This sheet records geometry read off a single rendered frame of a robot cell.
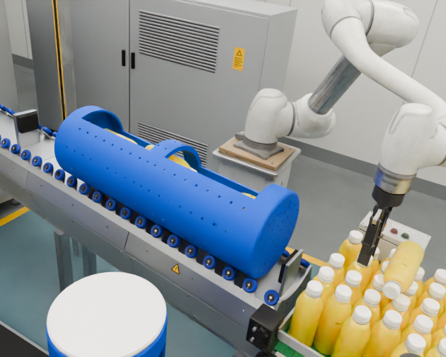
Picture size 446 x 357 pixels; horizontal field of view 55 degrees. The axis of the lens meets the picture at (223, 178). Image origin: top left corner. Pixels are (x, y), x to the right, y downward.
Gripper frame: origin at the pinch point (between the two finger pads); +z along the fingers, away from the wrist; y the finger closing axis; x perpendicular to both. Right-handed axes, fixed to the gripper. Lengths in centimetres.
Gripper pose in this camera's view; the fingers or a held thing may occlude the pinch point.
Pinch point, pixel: (368, 250)
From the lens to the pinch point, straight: 124.9
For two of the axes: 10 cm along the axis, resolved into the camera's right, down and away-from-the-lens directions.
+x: 8.1, 3.7, -4.6
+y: -5.8, 3.5, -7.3
